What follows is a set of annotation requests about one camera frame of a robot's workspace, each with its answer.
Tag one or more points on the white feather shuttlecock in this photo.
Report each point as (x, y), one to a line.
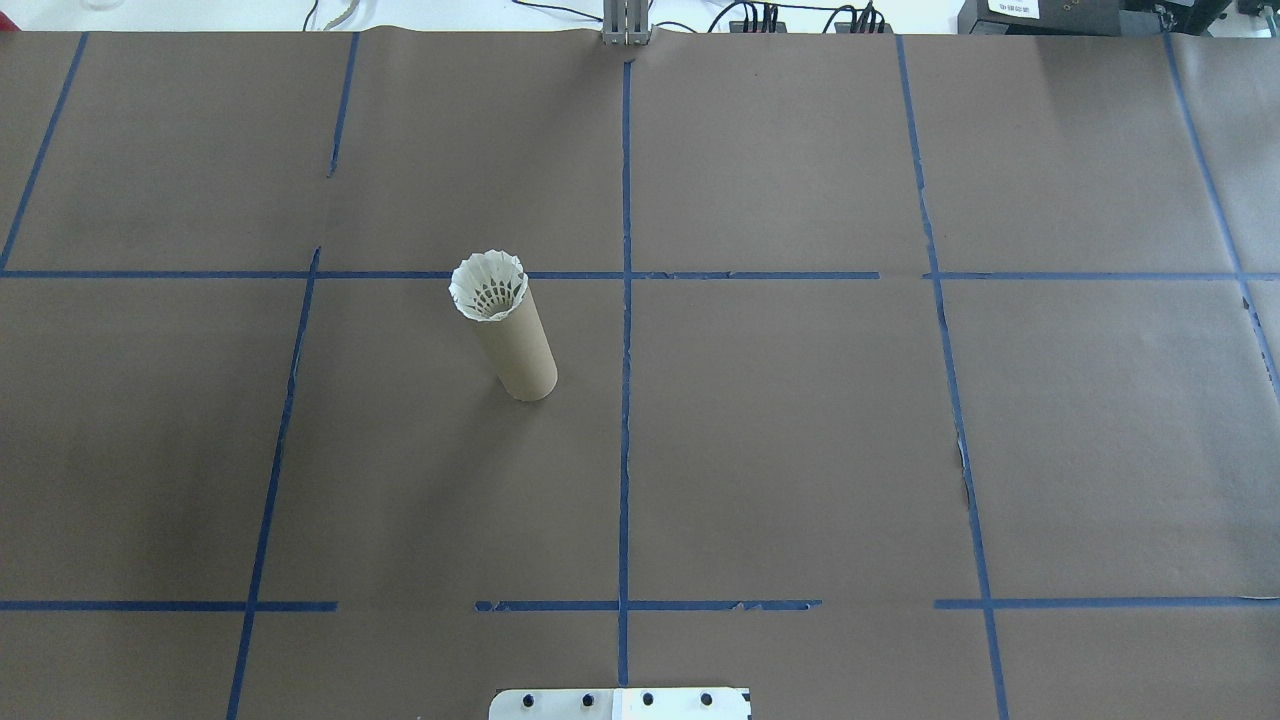
(488, 285)

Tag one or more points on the brown cardboard tube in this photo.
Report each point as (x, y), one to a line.
(520, 350)

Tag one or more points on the black power plug cluster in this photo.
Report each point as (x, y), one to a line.
(760, 20)
(862, 20)

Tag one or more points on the black box with white label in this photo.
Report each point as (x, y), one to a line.
(1040, 15)

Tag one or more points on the black electronic device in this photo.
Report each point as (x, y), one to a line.
(1180, 14)

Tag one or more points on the white metal base plate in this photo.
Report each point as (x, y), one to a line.
(620, 704)

